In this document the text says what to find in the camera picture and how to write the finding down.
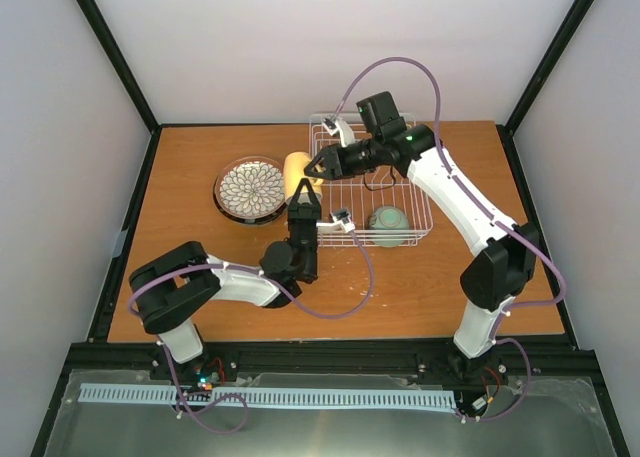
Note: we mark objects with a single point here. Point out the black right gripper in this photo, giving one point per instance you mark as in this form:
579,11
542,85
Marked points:
334,167

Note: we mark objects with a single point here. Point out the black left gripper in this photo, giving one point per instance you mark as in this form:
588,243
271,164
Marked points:
304,212

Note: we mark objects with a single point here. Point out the yellow mug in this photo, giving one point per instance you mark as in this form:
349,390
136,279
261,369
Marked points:
294,172

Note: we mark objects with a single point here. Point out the floral patterned plate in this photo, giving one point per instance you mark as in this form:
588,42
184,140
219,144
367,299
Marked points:
251,189

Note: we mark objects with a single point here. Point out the black rimmed plate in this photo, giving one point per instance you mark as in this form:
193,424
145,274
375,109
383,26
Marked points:
250,219

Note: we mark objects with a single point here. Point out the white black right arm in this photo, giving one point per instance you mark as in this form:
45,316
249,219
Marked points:
503,251

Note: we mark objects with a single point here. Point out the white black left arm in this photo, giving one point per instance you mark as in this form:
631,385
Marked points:
169,290

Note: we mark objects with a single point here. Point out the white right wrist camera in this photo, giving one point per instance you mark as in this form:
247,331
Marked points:
338,128

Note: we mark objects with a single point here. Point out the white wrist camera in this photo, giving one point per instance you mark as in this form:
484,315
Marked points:
338,128
341,222

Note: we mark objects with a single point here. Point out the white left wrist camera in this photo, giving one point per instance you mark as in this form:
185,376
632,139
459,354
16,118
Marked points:
341,222

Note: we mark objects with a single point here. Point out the white wire dish rack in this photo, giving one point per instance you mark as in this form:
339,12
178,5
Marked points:
382,189

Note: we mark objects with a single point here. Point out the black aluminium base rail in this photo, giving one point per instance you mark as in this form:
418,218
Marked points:
426,361

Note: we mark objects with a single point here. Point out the black left frame post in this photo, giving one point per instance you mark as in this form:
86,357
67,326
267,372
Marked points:
104,35

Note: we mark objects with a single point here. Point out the black frame post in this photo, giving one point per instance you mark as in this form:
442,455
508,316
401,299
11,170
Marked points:
555,50
104,35

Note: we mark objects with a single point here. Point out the light blue cable duct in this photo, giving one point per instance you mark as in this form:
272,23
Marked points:
274,398

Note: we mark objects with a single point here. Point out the black right frame post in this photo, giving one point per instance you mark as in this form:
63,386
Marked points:
555,50

